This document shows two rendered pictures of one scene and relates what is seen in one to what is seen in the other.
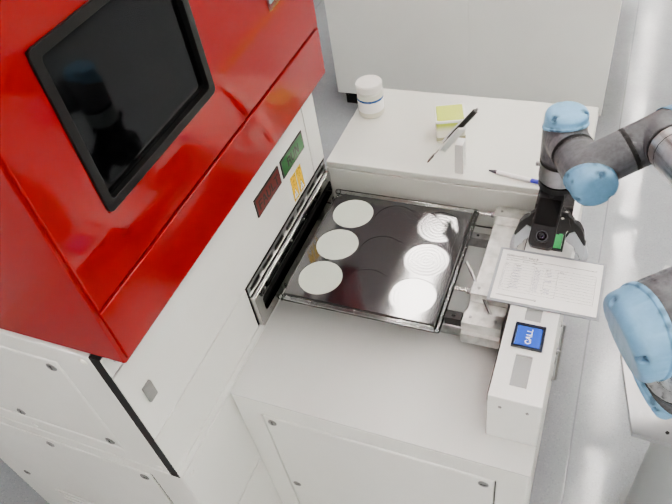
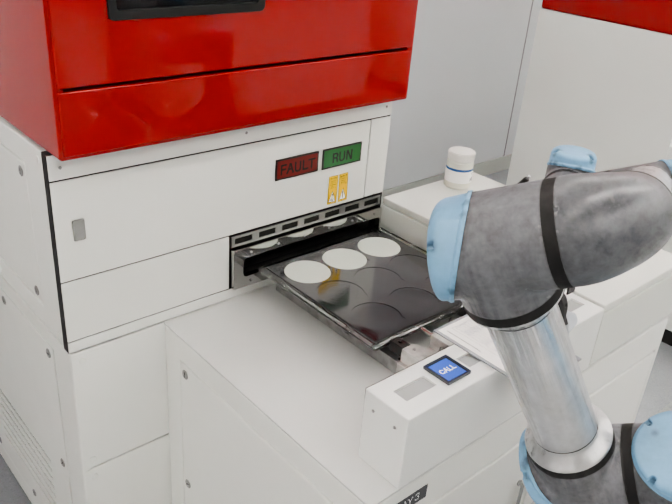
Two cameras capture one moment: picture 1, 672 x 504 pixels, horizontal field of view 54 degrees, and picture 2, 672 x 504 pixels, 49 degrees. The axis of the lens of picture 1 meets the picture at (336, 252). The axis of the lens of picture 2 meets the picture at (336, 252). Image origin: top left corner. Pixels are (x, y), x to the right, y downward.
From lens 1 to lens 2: 61 cm
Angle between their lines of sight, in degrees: 23
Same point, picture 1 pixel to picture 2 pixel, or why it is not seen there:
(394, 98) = (486, 184)
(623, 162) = not seen: hidden behind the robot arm
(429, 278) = (403, 312)
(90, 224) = (86, 13)
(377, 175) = (421, 225)
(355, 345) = (300, 342)
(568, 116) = (570, 152)
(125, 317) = (79, 118)
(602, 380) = not seen: outside the picture
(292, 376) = (225, 336)
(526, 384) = (411, 400)
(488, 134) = not seen: hidden behind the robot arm
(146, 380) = (81, 218)
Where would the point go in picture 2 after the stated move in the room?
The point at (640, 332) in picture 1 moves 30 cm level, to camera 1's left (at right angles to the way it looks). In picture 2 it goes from (438, 216) to (187, 164)
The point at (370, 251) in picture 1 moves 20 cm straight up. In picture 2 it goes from (368, 274) to (377, 189)
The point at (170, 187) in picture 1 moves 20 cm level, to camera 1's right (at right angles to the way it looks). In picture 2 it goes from (179, 51) to (287, 68)
